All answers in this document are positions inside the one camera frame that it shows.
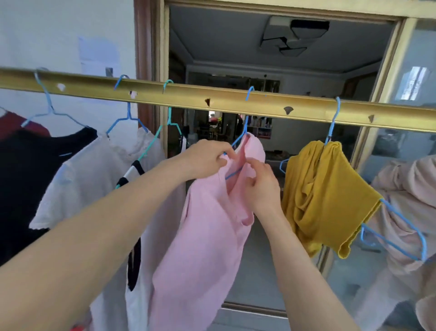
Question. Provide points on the gold clothes rail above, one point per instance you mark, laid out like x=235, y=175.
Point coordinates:
x=306, y=107

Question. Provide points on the mustard yellow t-shirt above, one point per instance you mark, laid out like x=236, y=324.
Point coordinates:
x=323, y=197

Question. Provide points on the person's right hand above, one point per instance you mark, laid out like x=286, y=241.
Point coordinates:
x=264, y=194

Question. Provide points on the person's left hand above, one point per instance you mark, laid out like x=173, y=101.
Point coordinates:
x=207, y=158

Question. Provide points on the indoor wall shelf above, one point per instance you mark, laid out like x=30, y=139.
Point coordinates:
x=260, y=128

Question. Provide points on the pink t-shirt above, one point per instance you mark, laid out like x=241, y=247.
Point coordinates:
x=197, y=245

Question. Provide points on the person's right forearm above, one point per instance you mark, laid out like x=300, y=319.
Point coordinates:
x=303, y=283

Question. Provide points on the black t-shirt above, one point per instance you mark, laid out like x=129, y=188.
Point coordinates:
x=30, y=170

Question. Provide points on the person's left forearm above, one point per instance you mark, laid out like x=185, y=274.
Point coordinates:
x=85, y=245

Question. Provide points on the white black-trimmed tank top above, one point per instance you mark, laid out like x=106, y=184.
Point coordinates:
x=138, y=307

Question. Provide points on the gold framed glass door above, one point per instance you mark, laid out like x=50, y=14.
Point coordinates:
x=408, y=61

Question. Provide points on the ceiling lamp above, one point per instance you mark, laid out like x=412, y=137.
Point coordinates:
x=293, y=35

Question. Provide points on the white lace blouse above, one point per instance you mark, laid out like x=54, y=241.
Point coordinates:
x=88, y=170

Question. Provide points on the sheer white lace-collar shirt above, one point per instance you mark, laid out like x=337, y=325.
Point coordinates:
x=405, y=191

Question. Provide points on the white paper notice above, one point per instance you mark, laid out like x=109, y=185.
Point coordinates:
x=98, y=51

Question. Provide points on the dark red t-shirt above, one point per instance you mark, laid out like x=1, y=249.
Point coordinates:
x=13, y=124

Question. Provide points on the brown door frame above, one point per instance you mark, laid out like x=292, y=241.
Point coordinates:
x=146, y=44

